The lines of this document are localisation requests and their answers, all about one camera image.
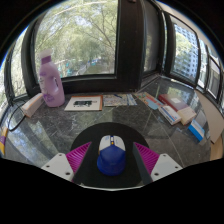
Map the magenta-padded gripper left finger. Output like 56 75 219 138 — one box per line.
40 141 93 183

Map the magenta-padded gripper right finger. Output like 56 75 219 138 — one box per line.
132 142 184 186

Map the blue and white computer mouse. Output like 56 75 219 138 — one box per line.
96 134 127 177

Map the round black mouse pad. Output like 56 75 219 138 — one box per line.
69 121 150 188

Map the white box with blue stripe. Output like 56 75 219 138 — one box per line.
158 105 183 126

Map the brown-framed white card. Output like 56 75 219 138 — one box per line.
63 95 104 112

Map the blue and white box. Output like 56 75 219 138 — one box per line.
187 119 206 142

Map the tan book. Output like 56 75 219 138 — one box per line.
176 106 198 126

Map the colourful thin booklet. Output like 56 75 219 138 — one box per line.
134 91 164 111

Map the red book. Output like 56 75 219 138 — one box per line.
157 93 189 113

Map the patterned flat booklet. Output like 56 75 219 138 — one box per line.
102 93 138 108

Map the white and orange carton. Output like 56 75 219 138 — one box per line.
21 92 45 118

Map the purple detergent bottle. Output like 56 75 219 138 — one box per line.
37 49 66 108

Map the black cable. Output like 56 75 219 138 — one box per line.
6 99 26 132

